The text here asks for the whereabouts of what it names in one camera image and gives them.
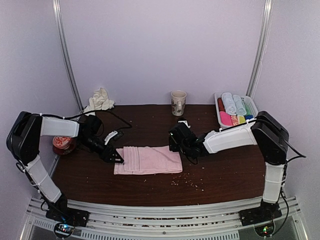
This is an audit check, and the right aluminium frame post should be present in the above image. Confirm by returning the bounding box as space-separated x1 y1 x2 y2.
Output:
246 0 274 99

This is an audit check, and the pink rolled towel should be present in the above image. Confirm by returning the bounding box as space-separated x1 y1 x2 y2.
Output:
219 111 232 126

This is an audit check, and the white plastic basket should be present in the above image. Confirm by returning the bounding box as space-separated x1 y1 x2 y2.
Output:
214 92 259 129

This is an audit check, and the red white patterned bowl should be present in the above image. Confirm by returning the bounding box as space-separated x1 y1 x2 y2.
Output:
52 136 73 150

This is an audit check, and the yellow rolled towel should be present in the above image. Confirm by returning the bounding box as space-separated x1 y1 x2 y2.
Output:
237 115 246 124

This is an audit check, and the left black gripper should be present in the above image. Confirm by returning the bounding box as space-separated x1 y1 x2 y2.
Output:
78 134 124 164

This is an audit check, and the aluminium frame post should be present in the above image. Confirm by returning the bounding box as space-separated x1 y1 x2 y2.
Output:
52 0 84 111
246 0 274 99

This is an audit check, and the pale blue rolled towel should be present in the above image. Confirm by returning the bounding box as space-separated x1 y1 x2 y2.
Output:
232 94 247 116

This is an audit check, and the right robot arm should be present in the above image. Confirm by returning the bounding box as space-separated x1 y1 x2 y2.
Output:
168 111 304 221

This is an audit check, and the floral ceramic mug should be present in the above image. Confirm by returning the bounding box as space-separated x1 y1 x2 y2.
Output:
170 90 187 117

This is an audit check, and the dark red rolled towel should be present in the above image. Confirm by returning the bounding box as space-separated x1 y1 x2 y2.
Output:
217 97 226 112

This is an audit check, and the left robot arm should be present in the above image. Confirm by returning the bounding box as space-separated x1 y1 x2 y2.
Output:
6 111 124 222

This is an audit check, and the left aluminium frame post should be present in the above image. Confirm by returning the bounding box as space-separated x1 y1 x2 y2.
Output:
52 0 84 111

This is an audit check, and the light blue rolled towel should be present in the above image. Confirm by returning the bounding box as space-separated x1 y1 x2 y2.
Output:
221 92 237 115

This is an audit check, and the cream crumpled towel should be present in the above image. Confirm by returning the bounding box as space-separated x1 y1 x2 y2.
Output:
84 87 115 116

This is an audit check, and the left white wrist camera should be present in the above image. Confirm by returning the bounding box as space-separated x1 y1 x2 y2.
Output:
104 130 124 146

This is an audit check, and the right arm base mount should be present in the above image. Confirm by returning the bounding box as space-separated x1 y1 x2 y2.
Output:
239 206 282 238

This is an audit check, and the orange patterned rolled towel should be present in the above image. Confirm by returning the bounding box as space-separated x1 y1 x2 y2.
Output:
230 115 240 126

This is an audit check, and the pink towel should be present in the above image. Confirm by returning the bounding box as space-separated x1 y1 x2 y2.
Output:
113 145 183 175
219 111 232 126

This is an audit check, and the green rolled towel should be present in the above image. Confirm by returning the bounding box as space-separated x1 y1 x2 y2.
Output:
244 104 252 115

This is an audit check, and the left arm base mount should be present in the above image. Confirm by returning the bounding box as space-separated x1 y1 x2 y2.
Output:
45 208 90 239

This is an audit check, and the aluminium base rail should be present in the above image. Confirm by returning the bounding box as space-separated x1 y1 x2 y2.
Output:
18 197 311 240

